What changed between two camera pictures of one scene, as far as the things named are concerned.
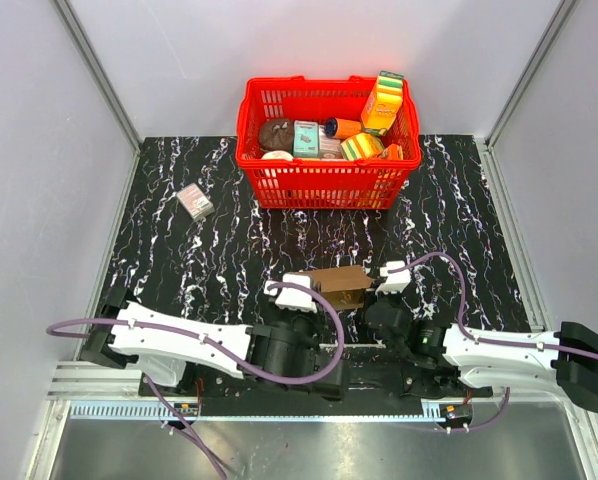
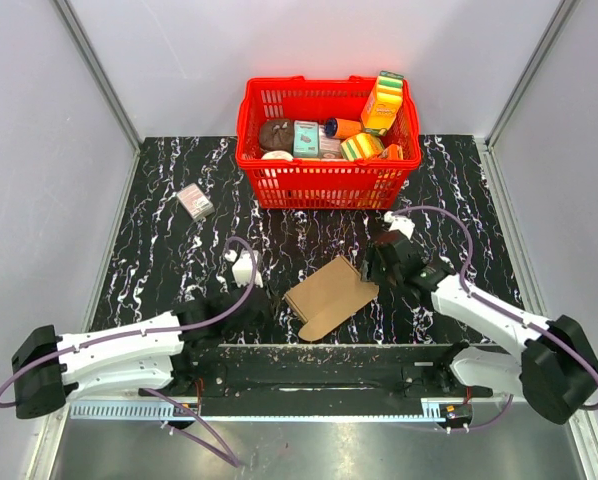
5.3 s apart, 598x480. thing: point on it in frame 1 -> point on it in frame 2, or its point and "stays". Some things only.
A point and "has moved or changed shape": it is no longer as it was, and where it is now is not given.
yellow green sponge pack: x=383 y=104 stays
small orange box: x=393 y=152 stays
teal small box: x=305 y=138 stays
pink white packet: x=330 y=148 stays
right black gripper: x=370 y=294 -> x=370 y=267
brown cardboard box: x=344 y=287 has moved or changed shape
